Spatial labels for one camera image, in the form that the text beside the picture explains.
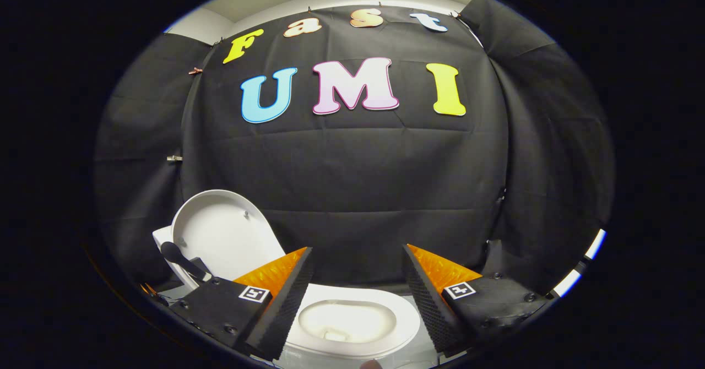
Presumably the white panel with black bars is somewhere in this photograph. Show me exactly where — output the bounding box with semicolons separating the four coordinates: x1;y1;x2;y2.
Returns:
551;229;607;298

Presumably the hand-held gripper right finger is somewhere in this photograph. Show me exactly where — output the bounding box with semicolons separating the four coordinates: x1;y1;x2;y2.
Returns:
402;243;551;357

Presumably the white ceramic toilet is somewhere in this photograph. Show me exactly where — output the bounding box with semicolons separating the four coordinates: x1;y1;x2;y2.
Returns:
153;226;422;367

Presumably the black backdrop cloth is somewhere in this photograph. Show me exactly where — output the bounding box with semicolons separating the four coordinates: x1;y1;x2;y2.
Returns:
94;0;615;295

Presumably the black toilet lid handle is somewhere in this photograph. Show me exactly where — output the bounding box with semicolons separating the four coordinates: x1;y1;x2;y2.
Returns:
160;242;213;281

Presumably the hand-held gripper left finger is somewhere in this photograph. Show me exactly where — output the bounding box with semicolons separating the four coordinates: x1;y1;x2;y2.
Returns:
168;247;314;361

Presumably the white toilet lid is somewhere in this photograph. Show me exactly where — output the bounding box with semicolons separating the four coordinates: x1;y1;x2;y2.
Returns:
171;189;287;290

